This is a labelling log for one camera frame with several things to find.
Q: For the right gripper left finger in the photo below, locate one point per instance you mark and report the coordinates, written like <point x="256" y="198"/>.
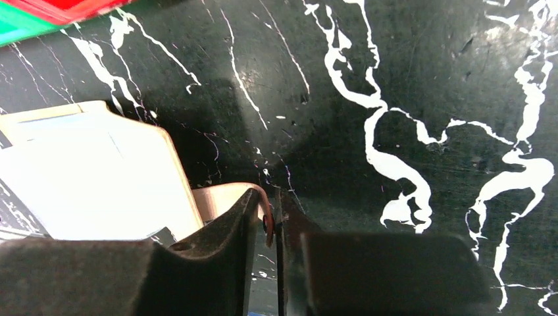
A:
<point x="207" y="273"/>

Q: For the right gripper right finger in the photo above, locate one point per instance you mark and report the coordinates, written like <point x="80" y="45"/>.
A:
<point x="360" y="273"/>

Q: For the green plastic bin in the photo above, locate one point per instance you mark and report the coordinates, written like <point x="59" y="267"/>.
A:
<point x="17" y="25"/>

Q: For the red bin with orange card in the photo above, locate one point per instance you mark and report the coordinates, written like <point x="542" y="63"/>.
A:
<point x="66" y="12"/>

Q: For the pink leather card holder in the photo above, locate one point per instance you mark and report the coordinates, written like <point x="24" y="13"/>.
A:
<point x="81" y="172"/>

